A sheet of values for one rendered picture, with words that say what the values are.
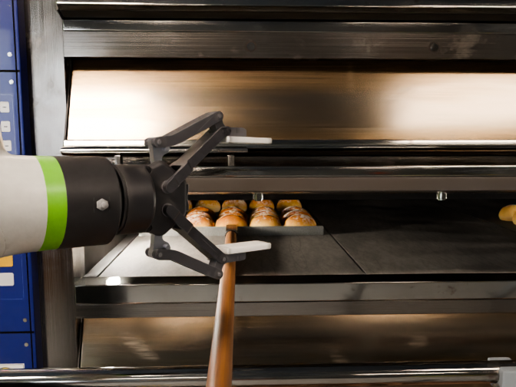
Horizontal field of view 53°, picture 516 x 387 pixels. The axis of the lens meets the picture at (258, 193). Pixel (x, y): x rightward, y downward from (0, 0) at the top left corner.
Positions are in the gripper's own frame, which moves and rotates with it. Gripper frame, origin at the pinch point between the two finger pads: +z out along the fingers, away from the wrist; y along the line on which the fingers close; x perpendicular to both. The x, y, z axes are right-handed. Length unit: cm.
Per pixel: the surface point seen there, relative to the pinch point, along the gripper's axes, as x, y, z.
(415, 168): -0.2, -3.1, 35.1
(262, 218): -67, 13, 56
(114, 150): -34.8, -5.9, -4.6
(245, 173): -17.7, -2.1, 11.5
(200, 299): -35.8, 24.1, 14.0
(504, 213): -32, 14, 136
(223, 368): 2.7, 20.7, -7.3
